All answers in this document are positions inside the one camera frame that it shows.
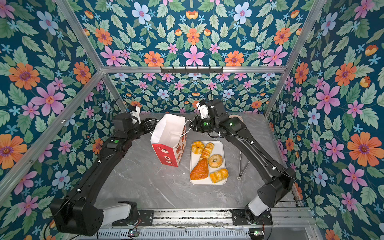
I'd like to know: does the black hook rail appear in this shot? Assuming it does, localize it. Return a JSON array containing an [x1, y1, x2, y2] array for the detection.
[[160, 67, 224, 74]]

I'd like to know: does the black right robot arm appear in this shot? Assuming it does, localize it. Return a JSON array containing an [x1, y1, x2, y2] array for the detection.
[[190, 99, 296, 224]]

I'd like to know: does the white plastic tray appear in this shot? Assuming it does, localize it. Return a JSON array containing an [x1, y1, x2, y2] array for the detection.
[[190, 141, 227, 186]]

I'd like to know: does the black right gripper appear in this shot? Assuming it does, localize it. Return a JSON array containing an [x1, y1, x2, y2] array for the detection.
[[188, 117, 220, 133]]

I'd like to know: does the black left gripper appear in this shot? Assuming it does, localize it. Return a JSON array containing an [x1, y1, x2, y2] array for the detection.
[[125, 116, 157, 142]]

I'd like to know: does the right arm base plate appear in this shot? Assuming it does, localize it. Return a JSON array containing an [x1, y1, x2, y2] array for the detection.
[[230, 208, 273, 226]]

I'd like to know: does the beige round alarm clock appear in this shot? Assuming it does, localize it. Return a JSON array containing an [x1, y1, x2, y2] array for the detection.
[[229, 115, 244, 122]]

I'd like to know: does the brown triangular fake pastry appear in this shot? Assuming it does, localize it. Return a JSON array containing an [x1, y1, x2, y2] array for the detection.
[[190, 158, 209, 181]]

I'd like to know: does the white red paper bag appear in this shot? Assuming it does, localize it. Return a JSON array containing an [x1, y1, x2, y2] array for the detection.
[[149, 114, 188, 167]]

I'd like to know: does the golden fake croissant roll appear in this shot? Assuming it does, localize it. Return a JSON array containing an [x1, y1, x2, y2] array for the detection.
[[210, 168, 229, 184]]

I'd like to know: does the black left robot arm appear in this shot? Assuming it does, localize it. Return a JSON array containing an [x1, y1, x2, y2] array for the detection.
[[50, 113, 157, 236]]

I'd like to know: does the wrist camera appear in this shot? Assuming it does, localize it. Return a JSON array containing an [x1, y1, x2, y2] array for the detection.
[[197, 100, 209, 119], [130, 106, 141, 124]]

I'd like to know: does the long twisted fake bread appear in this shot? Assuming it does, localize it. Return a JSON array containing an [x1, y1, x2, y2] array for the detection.
[[199, 143, 215, 160]]

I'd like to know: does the round fake bagel bread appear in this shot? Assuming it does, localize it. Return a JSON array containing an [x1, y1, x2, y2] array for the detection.
[[208, 154, 224, 169]]

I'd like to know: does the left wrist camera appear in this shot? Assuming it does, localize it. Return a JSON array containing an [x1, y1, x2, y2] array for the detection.
[[130, 106, 141, 124]]

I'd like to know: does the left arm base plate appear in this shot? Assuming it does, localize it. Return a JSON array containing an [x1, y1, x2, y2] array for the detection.
[[112, 210, 155, 227]]

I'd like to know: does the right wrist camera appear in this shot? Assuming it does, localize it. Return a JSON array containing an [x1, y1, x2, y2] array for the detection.
[[197, 100, 209, 119]]

